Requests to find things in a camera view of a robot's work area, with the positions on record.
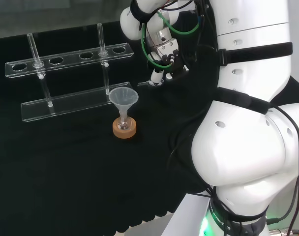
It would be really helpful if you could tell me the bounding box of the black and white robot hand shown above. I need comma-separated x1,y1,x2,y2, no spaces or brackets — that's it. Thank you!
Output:
148,37,190,87

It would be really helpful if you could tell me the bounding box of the translucent plastic funnel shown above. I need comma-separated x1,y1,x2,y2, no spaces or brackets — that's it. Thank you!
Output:
108,87,140,121

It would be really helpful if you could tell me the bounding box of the clear acrylic funnel stand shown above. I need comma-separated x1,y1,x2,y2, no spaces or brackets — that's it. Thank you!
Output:
4,23,135,122

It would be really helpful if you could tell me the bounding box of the small round-bottom glass flask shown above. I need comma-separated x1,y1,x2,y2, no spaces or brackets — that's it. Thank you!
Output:
117,111,130,131

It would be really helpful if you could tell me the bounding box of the black bench cloth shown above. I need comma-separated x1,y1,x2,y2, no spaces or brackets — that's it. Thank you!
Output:
0,20,299,234

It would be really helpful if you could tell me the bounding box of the green cable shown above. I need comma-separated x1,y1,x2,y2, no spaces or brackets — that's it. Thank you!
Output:
140,9,202,70

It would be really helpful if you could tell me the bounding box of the cork ring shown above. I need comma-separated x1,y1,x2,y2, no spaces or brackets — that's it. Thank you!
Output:
112,117,137,140

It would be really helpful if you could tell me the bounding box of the black cable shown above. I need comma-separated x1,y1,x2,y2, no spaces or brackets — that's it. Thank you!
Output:
266,105,299,236

